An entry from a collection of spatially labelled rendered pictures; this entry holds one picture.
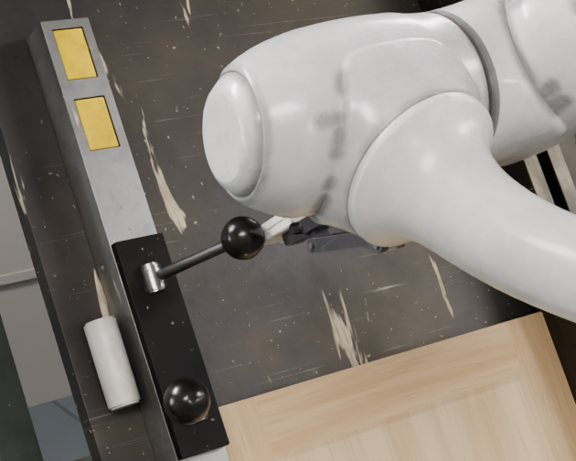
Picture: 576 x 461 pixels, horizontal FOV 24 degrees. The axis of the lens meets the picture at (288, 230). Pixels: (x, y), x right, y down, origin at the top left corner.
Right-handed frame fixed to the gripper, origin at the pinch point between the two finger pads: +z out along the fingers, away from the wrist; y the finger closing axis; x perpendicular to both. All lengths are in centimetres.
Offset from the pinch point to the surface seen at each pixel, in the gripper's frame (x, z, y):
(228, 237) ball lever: 5.1, 1.0, 0.2
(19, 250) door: -102, 298, 72
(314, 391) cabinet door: -6.8, 14.1, -13.5
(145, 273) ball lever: 8.7, 10.3, 0.5
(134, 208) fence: 6.9, 12.0, 7.0
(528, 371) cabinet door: -33.3, 14.2, -18.1
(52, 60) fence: 10.4, 12.0, 22.1
